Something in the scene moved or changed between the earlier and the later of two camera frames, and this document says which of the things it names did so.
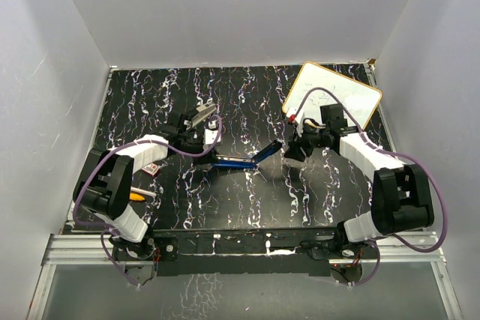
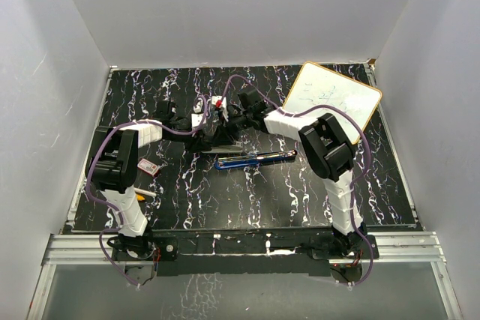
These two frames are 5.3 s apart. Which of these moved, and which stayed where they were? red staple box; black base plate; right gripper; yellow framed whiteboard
Moved: right gripper
Stayed: red staple box; black base plate; yellow framed whiteboard
